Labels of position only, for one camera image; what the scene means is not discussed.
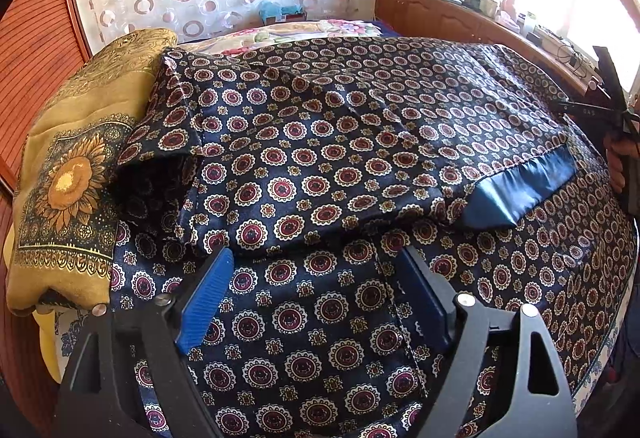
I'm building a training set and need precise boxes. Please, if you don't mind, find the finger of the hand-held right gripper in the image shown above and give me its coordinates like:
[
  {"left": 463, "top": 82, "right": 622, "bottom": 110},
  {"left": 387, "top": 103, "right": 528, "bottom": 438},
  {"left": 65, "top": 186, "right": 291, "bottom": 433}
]
[
  {"left": 560, "top": 101, "right": 626, "bottom": 118},
  {"left": 593, "top": 46, "right": 628, "bottom": 111}
]

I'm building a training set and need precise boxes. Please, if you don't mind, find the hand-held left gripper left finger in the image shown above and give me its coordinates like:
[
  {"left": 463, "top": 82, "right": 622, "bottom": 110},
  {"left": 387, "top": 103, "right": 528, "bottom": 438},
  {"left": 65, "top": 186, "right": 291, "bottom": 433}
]
[{"left": 52, "top": 247, "right": 236, "bottom": 438}]

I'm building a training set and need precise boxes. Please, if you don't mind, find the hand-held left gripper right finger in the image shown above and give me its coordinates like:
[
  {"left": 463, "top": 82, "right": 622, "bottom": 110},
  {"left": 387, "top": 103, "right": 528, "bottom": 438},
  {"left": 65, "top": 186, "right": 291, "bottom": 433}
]
[{"left": 397, "top": 244, "right": 578, "bottom": 438}]

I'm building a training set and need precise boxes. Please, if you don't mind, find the person's right hand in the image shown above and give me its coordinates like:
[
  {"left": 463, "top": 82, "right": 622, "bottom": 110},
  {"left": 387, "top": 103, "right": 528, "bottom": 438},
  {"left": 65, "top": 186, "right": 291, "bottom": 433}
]
[{"left": 604, "top": 134, "right": 632, "bottom": 199}]

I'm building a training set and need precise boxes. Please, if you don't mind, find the pink tissue pack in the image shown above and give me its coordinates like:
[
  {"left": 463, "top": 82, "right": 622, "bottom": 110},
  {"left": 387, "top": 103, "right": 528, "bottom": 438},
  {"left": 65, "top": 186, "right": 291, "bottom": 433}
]
[{"left": 497, "top": 0, "right": 523, "bottom": 26}]

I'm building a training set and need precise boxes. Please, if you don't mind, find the long wooden cabinet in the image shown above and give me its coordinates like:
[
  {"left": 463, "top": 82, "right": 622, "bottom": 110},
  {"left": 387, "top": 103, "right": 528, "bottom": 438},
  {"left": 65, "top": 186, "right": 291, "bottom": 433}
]
[{"left": 374, "top": 0, "right": 608, "bottom": 94}]

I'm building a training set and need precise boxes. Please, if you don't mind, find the gold sunflower-patterned cloth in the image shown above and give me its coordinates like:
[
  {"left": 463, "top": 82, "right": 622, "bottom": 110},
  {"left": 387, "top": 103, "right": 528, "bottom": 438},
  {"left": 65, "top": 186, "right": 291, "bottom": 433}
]
[{"left": 5, "top": 28, "right": 178, "bottom": 316}]

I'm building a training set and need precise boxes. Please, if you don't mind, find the pink floral blanket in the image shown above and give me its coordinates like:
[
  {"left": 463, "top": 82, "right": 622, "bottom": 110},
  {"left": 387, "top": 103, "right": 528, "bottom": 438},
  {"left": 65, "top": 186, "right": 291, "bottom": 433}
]
[{"left": 180, "top": 18, "right": 383, "bottom": 54}]

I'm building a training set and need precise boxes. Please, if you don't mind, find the small box with blue bag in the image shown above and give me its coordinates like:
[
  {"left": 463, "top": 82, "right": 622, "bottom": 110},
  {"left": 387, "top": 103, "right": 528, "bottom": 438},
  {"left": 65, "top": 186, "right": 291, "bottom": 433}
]
[{"left": 257, "top": 1, "right": 307, "bottom": 25}]

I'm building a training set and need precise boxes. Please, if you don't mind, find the power strip with cables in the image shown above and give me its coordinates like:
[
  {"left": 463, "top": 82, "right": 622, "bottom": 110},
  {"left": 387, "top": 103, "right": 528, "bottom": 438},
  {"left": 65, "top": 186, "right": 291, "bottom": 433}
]
[{"left": 525, "top": 26, "right": 596, "bottom": 76}]

